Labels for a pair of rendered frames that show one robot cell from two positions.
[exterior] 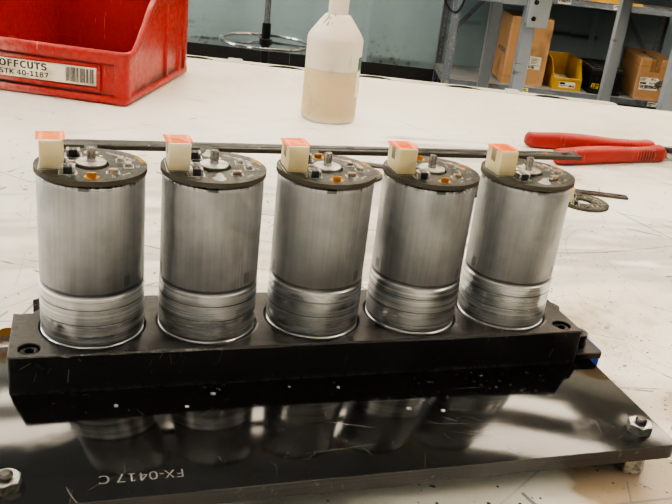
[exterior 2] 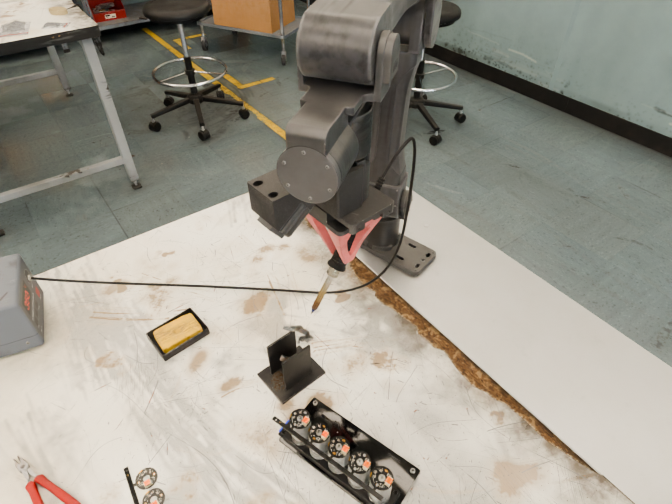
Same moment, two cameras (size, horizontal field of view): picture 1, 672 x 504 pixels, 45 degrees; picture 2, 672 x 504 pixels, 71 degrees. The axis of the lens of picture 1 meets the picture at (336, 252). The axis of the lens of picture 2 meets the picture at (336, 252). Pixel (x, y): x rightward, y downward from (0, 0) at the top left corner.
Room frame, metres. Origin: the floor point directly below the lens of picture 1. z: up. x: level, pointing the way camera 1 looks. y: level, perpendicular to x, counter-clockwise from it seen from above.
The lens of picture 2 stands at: (0.33, 0.20, 1.32)
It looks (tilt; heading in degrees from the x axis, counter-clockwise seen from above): 43 degrees down; 235
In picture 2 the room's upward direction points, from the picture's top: straight up
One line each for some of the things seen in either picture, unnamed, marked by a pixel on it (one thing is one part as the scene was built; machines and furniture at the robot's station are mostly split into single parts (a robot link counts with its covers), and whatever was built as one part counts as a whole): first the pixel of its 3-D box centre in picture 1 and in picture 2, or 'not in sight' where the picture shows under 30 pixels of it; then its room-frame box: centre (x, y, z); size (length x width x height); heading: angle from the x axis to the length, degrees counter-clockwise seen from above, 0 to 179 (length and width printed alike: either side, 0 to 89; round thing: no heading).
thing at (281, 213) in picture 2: not in sight; (302, 197); (0.13, -0.15, 1.04); 0.11 x 0.07 x 0.06; 6
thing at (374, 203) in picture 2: not in sight; (343, 178); (0.08, -0.15, 1.04); 0.10 x 0.07 x 0.07; 96
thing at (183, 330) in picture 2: not in sight; (178, 333); (0.28, -0.30, 0.76); 0.07 x 0.05 x 0.02; 7
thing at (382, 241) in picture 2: not in sight; (381, 225); (-0.11, -0.29, 0.79); 0.20 x 0.07 x 0.08; 105
